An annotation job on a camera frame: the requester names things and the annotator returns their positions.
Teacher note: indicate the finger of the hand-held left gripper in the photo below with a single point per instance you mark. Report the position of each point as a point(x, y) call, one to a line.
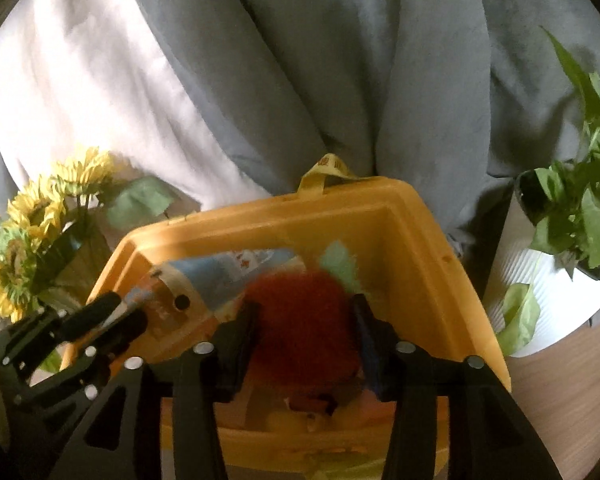
point(122, 327)
point(87, 312)

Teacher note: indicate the red and green plush toy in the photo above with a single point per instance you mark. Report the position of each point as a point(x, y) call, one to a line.
point(300, 320)

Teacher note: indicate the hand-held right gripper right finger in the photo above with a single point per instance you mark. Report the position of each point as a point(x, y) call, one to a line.
point(369, 355)

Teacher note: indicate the green leafy plant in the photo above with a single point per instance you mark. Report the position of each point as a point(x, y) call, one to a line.
point(590, 210)

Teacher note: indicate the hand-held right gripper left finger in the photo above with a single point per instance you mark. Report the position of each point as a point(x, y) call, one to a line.
point(241, 350)

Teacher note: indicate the artificial sunflower bouquet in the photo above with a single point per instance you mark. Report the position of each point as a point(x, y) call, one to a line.
point(35, 215)

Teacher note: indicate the orange storage box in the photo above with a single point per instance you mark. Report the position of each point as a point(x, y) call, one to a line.
point(430, 260)

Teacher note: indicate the white plant pot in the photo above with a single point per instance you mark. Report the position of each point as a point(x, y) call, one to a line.
point(530, 300)

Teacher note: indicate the pale pink curtain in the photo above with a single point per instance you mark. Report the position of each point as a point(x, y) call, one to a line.
point(80, 85)

